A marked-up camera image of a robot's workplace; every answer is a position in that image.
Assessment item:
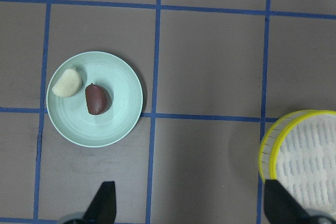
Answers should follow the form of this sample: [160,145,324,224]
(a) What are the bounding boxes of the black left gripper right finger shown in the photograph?
[264,179,310,224]

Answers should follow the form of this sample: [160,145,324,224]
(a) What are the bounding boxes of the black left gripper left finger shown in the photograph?
[83,182,116,224]

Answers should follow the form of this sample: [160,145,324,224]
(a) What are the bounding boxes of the yellow rimmed steamer tray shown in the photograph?
[258,110,335,215]

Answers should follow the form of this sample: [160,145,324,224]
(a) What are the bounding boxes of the brown dumpling bun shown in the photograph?
[85,83,112,115]

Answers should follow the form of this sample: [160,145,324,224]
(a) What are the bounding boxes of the white dumpling bun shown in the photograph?
[52,69,82,98]

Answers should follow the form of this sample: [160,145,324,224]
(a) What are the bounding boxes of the mint green round plate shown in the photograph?
[46,51,143,147]

